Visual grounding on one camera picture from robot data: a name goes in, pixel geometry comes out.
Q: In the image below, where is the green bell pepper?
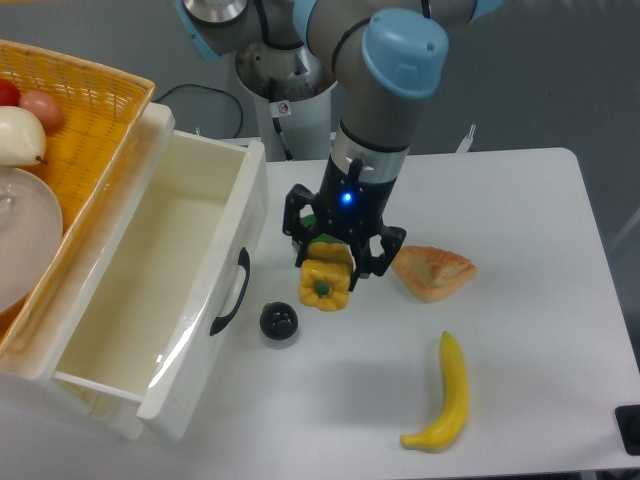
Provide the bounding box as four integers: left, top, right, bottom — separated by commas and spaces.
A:
290, 214, 340, 261

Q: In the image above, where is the triangular bread pastry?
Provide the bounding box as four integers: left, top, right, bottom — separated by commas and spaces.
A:
391, 246, 477, 302

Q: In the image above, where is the black object at edge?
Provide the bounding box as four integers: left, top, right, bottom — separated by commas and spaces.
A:
614, 404, 640, 456

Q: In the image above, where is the white table bracket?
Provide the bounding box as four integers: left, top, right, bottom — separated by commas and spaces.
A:
456, 124, 476, 153

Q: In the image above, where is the black cable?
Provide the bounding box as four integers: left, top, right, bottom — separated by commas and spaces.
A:
157, 83, 244, 140

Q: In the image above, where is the red tomato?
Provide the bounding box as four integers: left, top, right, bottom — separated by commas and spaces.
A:
0, 79, 21, 106

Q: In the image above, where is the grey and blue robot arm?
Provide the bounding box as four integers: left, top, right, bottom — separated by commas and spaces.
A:
175, 1, 498, 280

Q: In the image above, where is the yellow banana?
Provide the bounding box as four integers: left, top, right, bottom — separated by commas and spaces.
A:
399, 331, 470, 452

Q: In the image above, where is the black round object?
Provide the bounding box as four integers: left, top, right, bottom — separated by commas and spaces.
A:
259, 301, 298, 341

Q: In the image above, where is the white plate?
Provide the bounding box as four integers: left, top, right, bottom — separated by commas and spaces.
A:
1, 167, 63, 312

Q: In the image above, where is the white drawer cabinet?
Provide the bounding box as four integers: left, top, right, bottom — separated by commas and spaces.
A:
1, 103, 175, 439

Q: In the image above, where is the yellow woven basket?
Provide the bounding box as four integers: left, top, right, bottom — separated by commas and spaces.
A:
1, 40, 155, 352

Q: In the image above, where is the open white drawer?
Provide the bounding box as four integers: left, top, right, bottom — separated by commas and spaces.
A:
51, 128, 271, 442

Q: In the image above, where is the black drawer handle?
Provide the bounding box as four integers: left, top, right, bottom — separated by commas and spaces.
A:
209, 247, 251, 337

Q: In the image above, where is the yellow bell pepper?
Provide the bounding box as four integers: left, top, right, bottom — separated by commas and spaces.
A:
298, 242, 353, 312

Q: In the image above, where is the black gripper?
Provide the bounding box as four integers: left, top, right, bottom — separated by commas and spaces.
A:
282, 158, 407, 292

